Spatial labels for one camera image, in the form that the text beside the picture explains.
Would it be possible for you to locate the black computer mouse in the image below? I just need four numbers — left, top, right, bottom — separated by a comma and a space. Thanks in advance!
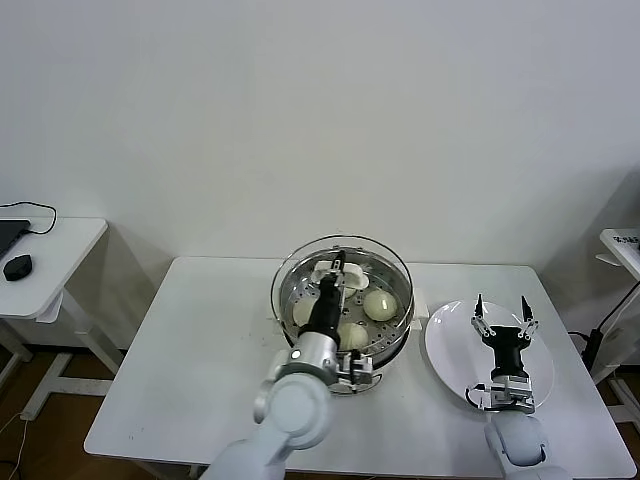
2, 253, 34, 281

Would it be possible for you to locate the white round plate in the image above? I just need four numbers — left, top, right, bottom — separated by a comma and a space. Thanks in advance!
424, 298, 555, 415

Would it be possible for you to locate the stainless steel steamer basket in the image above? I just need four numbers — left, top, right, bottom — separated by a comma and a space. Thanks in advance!
263, 247, 429, 370

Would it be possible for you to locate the black laptop cable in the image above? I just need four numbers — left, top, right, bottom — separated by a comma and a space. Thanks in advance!
0, 201, 58, 236

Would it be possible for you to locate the black power cable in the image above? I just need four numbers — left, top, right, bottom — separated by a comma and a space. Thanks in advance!
567, 280, 640, 351

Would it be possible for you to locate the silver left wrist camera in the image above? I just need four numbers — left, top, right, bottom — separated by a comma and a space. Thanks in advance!
335, 349, 375, 396

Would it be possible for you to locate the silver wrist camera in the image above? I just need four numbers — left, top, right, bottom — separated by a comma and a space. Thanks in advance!
487, 375, 535, 414
335, 349, 375, 396

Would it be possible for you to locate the cream electric cooker base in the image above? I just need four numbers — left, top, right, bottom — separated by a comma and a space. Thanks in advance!
269, 319, 424, 400

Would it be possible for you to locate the black laptop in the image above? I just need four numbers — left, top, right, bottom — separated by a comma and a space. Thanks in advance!
0, 219, 32, 259

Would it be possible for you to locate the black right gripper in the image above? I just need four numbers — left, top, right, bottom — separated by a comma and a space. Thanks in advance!
469, 293, 540, 377

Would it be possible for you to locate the black power strip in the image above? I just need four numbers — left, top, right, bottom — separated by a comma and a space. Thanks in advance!
583, 327, 604, 374

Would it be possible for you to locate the glass lid with cream handle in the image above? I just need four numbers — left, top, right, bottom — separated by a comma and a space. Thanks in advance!
271, 233, 415, 351

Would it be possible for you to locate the white side table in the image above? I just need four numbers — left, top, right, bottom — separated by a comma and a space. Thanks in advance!
0, 216, 125, 421

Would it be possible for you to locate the thin white floor cable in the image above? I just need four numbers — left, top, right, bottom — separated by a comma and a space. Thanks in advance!
0, 410, 30, 480

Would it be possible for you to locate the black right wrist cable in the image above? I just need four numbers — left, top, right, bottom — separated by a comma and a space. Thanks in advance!
464, 382, 494, 410

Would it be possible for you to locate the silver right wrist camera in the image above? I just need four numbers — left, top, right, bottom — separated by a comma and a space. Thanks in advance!
487, 375, 535, 414

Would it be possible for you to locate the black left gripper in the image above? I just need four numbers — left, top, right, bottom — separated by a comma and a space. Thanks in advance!
298, 251, 349, 337

